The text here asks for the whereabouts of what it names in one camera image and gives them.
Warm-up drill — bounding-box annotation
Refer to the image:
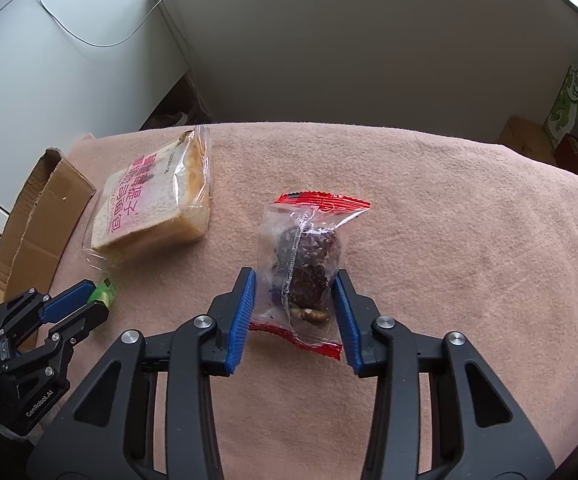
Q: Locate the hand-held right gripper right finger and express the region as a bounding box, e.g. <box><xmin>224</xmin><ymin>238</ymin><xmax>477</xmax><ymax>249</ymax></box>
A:
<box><xmin>330</xmin><ymin>269</ymin><xmax>556</xmax><ymax>480</ymax></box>

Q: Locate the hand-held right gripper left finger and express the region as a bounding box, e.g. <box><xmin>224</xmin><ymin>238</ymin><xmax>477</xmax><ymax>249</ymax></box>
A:
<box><xmin>26</xmin><ymin>266</ymin><xmax>257</xmax><ymax>480</ymax></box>

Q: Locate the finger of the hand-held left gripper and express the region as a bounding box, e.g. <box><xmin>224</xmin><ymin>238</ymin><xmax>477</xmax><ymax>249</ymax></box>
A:
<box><xmin>0</xmin><ymin>281</ymin><xmax>98</xmax><ymax>357</ymax></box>
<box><xmin>0</xmin><ymin>301</ymin><xmax>111</xmax><ymax>387</ymax></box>

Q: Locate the green snack packet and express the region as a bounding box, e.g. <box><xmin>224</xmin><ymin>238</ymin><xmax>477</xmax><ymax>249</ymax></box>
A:
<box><xmin>89</xmin><ymin>272</ymin><xmax>119</xmax><ymax>310</ymax></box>

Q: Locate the clear red-ended snack packet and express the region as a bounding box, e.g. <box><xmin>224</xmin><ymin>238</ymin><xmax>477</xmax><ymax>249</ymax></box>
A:
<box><xmin>249</xmin><ymin>191</ymin><xmax>371</xmax><ymax>361</ymax></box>

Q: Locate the bagged sliced bread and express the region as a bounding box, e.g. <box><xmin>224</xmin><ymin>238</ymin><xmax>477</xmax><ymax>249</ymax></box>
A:
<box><xmin>82</xmin><ymin>125</ymin><xmax>213</xmax><ymax>263</ymax></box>

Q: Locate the white cabinet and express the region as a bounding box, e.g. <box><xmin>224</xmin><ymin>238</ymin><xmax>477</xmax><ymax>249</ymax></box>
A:
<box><xmin>0</xmin><ymin>0</ymin><xmax>190</xmax><ymax>221</ymax></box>

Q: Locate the small brown cardboard box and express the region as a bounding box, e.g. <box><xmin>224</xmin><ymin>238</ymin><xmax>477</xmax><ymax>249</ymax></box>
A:
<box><xmin>496</xmin><ymin>116</ymin><xmax>557</xmax><ymax>163</ymax></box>

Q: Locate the green printed box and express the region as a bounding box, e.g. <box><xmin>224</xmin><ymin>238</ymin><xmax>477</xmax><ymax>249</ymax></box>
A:
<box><xmin>541</xmin><ymin>64</ymin><xmax>578</xmax><ymax>148</ymax></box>

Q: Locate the white cable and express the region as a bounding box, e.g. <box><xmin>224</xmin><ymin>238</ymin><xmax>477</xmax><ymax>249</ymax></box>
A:
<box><xmin>32</xmin><ymin>0</ymin><xmax>220</xmax><ymax>47</ymax></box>

